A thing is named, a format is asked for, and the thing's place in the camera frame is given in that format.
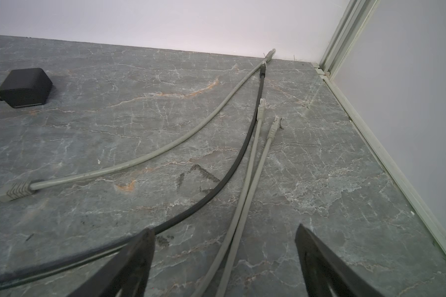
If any grey ethernet cable curved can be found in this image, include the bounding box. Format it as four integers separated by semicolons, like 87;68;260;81
0;48;276;202

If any black ethernet cable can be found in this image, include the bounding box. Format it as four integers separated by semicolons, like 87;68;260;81
0;62;267;294

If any grey ethernet cable outer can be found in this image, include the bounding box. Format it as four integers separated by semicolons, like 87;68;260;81
215;115;282;297

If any black power adapter small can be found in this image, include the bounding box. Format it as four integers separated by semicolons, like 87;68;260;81
0;68;53;108

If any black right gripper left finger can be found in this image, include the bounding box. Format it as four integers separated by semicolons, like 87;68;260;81
69;228;156;297

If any grey ethernet cable inner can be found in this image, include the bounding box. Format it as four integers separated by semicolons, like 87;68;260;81
191;98;267;297

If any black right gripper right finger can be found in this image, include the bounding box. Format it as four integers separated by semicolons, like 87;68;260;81
295;224;382;297

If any aluminium frame rail right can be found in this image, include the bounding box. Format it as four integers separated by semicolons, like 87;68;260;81
317;1;446;254

